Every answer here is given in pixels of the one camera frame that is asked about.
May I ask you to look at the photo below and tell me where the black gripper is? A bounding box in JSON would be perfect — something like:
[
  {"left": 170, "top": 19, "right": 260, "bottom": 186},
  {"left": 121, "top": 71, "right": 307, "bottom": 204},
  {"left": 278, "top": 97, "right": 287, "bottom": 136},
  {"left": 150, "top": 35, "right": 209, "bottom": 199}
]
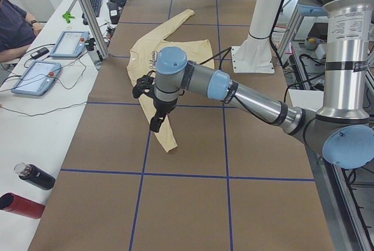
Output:
[{"left": 150, "top": 98, "right": 177, "bottom": 132}]

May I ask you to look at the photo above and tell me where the cream long-sleeve printed shirt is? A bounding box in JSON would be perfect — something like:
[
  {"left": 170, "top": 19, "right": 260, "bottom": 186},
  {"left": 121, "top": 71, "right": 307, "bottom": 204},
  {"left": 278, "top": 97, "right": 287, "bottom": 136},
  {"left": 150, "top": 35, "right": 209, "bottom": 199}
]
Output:
[{"left": 127, "top": 9, "right": 213, "bottom": 153}]

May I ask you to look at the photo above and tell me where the brown paper table cover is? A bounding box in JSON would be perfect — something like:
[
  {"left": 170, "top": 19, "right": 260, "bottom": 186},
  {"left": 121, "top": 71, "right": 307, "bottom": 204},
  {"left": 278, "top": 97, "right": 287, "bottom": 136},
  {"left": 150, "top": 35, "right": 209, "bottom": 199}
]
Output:
[{"left": 29, "top": 0, "right": 334, "bottom": 250}]

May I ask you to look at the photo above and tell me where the clear bottle black cap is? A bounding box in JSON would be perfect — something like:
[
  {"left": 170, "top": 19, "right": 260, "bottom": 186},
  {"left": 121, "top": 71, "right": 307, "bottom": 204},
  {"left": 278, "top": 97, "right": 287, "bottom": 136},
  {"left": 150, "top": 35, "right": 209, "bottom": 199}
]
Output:
[{"left": 85, "top": 39, "right": 103, "bottom": 70}]

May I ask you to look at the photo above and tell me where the upper blue teach pendant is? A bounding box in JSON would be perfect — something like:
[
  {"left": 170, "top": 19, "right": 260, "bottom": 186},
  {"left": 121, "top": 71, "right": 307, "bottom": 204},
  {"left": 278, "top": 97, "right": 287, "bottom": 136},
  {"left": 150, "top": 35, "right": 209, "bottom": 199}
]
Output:
[{"left": 49, "top": 31, "right": 89, "bottom": 59}]

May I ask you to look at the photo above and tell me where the blue teach pendant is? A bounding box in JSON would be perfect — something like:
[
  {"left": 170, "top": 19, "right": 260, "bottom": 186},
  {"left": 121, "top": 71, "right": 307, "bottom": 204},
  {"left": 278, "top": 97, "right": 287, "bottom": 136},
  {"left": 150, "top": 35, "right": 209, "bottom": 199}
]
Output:
[
  {"left": 49, "top": 31, "right": 89, "bottom": 59},
  {"left": 11, "top": 60, "right": 62, "bottom": 97}
]

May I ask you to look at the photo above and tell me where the lower blue teach pendant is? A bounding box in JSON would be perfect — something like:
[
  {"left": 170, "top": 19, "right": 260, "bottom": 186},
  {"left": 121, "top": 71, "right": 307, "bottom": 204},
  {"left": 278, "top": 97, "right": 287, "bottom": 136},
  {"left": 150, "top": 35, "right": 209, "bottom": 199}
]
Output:
[{"left": 11, "top": 60, "right": 62, "bottom": 97}]

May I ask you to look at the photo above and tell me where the black phone on table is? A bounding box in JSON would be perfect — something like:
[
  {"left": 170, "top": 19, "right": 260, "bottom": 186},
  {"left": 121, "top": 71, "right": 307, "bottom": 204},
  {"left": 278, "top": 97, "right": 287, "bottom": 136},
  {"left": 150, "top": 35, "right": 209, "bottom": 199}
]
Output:
[{"left": 30, "top": 47, "right": 50, "bottom": 60}]

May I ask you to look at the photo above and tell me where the black water bottle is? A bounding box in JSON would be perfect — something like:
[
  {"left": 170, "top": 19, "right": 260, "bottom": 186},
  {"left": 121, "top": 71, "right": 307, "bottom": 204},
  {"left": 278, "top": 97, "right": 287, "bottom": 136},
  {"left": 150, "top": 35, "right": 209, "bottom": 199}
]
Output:
[{"left": 13, "top": 163, "right": 56, "bottom": 190}]

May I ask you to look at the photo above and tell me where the black computer keyboard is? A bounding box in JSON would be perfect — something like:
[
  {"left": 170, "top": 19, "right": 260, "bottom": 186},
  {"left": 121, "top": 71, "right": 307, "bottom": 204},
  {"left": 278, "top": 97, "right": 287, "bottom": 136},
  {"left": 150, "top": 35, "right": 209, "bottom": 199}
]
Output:
[{"left": 89, "top": 0, "right": 103, "bottom": 17}]

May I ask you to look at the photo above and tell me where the green plastic clamp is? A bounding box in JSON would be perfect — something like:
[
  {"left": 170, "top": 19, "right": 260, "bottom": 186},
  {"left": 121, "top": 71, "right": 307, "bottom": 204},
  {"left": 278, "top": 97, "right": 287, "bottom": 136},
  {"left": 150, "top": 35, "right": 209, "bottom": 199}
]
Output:
[{"left": 62, "top": 11, "right": 75, "bottom": 24}]

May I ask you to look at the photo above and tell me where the seated person dark shirt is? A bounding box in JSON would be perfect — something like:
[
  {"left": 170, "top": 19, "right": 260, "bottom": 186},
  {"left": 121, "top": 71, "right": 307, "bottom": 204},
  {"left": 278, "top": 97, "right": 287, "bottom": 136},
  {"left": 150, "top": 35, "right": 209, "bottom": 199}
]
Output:
[{"left": 1, "top": 0, "right": 43, "bottom": 62}]

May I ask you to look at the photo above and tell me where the red water bottle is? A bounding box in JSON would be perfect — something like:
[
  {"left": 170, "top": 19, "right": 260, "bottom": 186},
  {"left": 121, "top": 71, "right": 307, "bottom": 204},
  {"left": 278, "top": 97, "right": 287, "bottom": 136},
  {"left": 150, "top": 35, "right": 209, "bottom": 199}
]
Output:
[{"left": 1, "top": 192, "right": 45, "bottom": 219}]

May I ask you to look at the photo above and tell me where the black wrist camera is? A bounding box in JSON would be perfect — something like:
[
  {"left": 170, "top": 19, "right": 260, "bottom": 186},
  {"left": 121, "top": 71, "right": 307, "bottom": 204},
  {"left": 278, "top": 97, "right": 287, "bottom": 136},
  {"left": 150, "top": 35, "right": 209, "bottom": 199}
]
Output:
[{"left": 132, "top": 70, "right": 155, "bottom": 99}]

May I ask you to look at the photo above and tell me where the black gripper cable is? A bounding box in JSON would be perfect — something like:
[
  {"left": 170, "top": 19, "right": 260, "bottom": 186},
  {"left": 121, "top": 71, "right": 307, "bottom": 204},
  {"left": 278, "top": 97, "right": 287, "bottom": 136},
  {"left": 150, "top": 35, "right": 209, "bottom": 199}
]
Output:
[{"left": 201, "top": 46, "right": 234, "bottom": 70}]

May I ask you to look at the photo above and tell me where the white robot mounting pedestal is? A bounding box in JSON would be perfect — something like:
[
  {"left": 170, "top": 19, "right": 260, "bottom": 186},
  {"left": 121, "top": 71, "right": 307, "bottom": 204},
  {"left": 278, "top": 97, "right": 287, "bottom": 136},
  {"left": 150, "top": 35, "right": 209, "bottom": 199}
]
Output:
[{"left": 231, "top": 0, "right": 282, "bottom": 74}]

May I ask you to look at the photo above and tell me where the aluminium frame post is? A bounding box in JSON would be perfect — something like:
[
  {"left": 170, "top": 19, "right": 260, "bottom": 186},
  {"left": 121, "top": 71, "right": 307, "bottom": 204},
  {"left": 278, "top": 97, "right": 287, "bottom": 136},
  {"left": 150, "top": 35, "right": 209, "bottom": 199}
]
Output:
[{"left": 78, "top": 0, "right": 109, "bottom": 60}]

